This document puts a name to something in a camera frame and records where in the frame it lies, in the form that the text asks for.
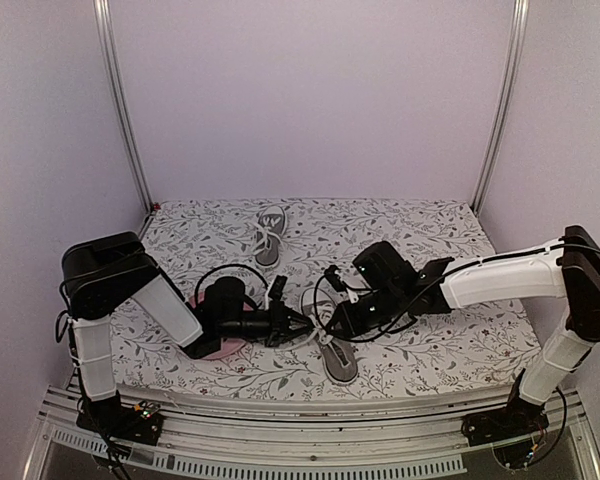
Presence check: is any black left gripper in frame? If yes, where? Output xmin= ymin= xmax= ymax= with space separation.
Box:
xmin=218 ymin=300 xmax=316 ymax=347

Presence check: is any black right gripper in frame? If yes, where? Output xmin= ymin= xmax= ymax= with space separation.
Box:
xmin=327 ymin=284 xmax=406 ymax=339

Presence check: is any grey sneaker with red sole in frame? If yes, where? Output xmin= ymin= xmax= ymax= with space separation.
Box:
xmin=253 ymin=205 xmax=287 ymax=268

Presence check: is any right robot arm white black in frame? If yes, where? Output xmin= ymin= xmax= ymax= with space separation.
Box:
xmin=320 ymin=225 xmax=600 ymax=446

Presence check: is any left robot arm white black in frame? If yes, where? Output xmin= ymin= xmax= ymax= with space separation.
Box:
xmin=55 ymin=232 xmax=314 ymax=446

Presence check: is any pink plastic plate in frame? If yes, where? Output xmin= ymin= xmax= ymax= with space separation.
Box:
xmin=184 ymin=293 xmax=247 ymax=361

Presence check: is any floral patterned table mat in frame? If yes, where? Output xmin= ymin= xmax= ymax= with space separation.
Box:
xmin=83 ymin=198 xmax=546 ymax=405

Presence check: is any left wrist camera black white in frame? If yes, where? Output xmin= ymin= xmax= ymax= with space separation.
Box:
xmin=264 ymin=275 xmax=288 ymax=321

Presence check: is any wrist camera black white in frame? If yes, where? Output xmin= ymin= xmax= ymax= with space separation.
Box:
xmin=323 ymin=265 xmax=358 ymax=303
xmin=264 ymin=275 xmax=288 ymax=321

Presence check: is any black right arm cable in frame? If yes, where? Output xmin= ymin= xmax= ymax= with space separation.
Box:
xmin=314 ymin=270 xmax=431 ymax=345

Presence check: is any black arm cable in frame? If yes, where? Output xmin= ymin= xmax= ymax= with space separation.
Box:
xmin=194 ymin=263 xmax=271 ymax=307
xmin=314 ymin=270 xmax=431 ymax=345

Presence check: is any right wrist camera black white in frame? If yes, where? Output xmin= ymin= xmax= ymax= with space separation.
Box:
xmin=323 ymin=265 xmax=358 ymax=303

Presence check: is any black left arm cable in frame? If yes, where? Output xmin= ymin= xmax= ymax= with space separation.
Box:
xmin=194 ymin=263 xmax=271 ymax=307

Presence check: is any aluminium front rail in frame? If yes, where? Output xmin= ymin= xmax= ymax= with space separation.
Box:
xmin=20 ymin=388 xmax=600 ymax=480

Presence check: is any left aluminium frame post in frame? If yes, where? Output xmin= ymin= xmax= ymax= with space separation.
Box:
xmin=93 ymin=0 xmax=155 ymax=215

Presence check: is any aluminium frame post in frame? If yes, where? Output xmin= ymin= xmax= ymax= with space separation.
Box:
xmin=470 ymin=0 xmax=530 ymax=217
xmin=93 ymin=0 xmax=155 ymax=215

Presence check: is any right aluminium frame post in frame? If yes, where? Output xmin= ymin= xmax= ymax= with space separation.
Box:
xmin=470 ymin=0 xmax=530 ymax=217

